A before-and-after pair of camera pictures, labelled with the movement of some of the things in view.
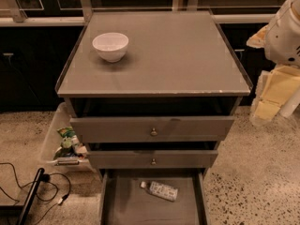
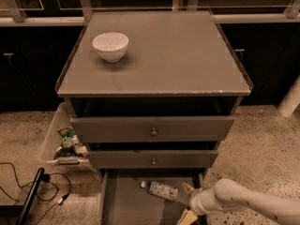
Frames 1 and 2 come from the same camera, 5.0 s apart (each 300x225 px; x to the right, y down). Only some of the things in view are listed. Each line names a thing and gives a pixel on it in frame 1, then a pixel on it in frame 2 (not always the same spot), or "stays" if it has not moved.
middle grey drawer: (154, 159) stays
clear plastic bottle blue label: (157, 188) stays
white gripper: (283, 39) -> (195, 201)
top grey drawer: (154, 129) stays
